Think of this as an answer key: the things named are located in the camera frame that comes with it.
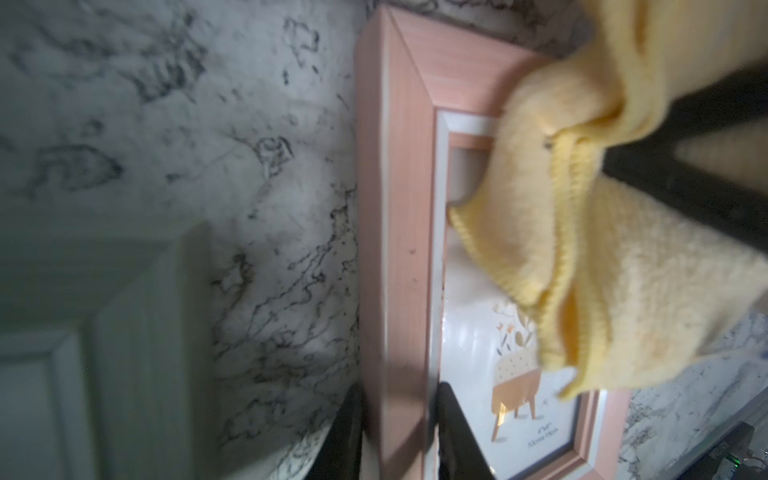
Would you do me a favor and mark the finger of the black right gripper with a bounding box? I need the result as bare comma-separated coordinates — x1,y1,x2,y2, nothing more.
602,63,767,252

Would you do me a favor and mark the pink picture frame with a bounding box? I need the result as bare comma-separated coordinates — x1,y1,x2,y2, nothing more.
353,4,631,480

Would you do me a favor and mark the yellow cleaning cloth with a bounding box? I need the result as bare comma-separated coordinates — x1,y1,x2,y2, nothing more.
449,1,767,399

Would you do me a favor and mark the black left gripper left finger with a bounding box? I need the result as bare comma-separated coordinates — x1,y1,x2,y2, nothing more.
305,383,365,480

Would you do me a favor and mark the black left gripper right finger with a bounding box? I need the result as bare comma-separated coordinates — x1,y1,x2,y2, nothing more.
436,382,495,480

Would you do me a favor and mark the grey-green picture frame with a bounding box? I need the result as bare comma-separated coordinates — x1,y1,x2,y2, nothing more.
1,215,218,479

